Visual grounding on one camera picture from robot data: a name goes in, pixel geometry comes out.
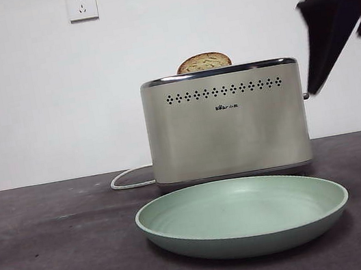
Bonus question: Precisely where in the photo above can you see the cream toaster with chrome top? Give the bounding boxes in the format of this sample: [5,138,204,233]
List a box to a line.
[138,53,324,195]

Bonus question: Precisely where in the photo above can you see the white toaster power cable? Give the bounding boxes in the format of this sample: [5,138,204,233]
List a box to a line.
[108,164,158,193]

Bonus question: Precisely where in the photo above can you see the small brown bread slice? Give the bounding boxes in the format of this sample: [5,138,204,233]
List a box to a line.
[173,49,233,75]

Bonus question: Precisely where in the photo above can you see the white wall socket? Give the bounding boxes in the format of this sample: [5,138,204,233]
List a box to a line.
[66,0,101,25]

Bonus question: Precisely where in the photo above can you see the pale green round plate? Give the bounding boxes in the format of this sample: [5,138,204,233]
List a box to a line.
[130,159,357,270]

